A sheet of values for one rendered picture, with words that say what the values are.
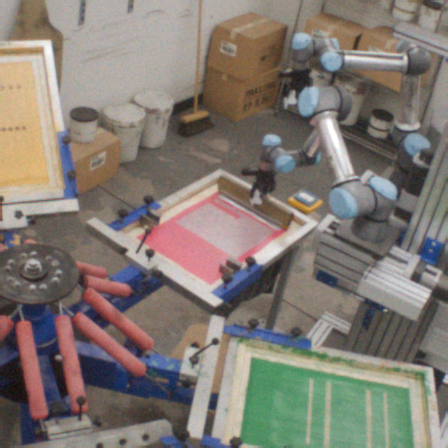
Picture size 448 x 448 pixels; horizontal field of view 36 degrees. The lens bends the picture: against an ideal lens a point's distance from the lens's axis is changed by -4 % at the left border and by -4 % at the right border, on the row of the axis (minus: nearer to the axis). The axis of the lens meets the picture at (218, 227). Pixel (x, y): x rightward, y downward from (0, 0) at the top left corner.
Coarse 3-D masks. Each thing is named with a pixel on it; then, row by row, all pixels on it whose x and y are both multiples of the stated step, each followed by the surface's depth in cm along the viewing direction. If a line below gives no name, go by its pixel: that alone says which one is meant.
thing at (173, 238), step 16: (192, 208) 326; (208, 208) 328; (160, 224) 312; (176, 224) 314; (192, 224) 316; (208, 224) 318; (224, 224) 320; (160, 240) 303; (176, 240) 305; (192, 240) 307; (176, 256) 296
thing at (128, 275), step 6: (126, 270) 270; (132, 270) 270; (138, 270) 271; (114, 276) 266; (120, 276) 266; (126, 276) 267; (132, 276) 268; (138, 276) 270; (144, 276) 274; (120, 282) 264; (126, 282) 265; (132, 282) 269
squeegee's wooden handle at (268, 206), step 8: (224, 176) 334; (224, 184) 335; (232, 184) 332; (240, 184) 331; (232, 192) 334; (240, 192) 331; (248, 192) 328; (248, 200) 330; (264, 200) 324; (272, 200) 324; (264, 208) 326; (272, 208) 323; (280, 208) 320; (272, 216) 325; (280, 216) 322; (288, 216) 319; (288, 224) 321
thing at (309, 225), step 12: (204, 180) 341; (216, 180) 346; (240, 180) 347; (180, 192) 329; (192, 192) 333; (168, 204) 320; (300, 216) 329; (132, 228) 306; (300, 228) 321; (312, 228) 323; (132, 240) 294; (288, 240) 312; (300, 240) 318; (276, 252) 304; (168, 264) 285; (264, 264) 296; (204, 288) 277
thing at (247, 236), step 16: (240, 224) 322; (256, 224) 324; (208, 240) 308; (224, 240) 310; (240, 240) 312; (256, 240) 314; (272, 240) 316; (192, 256) 298; (208, 256) 299; (224, 256) 301; (240, 256) 303; (192, 272) 289; (208, 272) 291
